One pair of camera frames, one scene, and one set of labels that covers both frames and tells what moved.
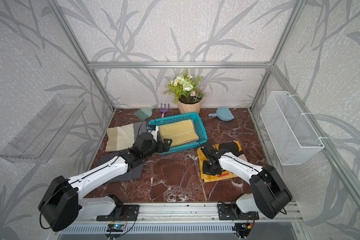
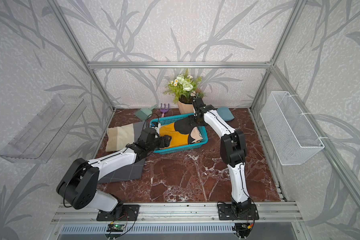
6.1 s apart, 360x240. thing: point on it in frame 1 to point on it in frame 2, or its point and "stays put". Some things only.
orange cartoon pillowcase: (234, 147) to (183, 132)
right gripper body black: (207, 169) to (198, 122)
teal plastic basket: (199, 126) stays put
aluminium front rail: (197, 213) stays put
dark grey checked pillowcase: (133, 173) stays put
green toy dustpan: (144, 113) stays put
